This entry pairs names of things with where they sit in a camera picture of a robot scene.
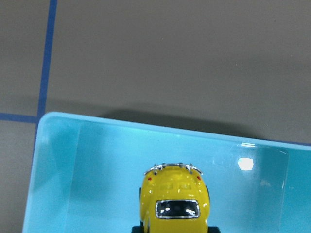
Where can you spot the light blue plastic bin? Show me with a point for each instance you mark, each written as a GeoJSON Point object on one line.
{"type": "Point", "coordinates": [87, 171]}

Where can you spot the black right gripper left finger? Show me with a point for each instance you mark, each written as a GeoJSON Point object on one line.
{"type": "Point", "coordinates": [137, 229]}

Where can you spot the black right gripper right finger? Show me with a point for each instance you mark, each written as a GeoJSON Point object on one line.
{"type": "Point", "coordinates": [213, 229]}

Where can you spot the yellow beetle toy car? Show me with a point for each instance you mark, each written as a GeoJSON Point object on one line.
{"type": "Point", "coordinates": [174, 198]}

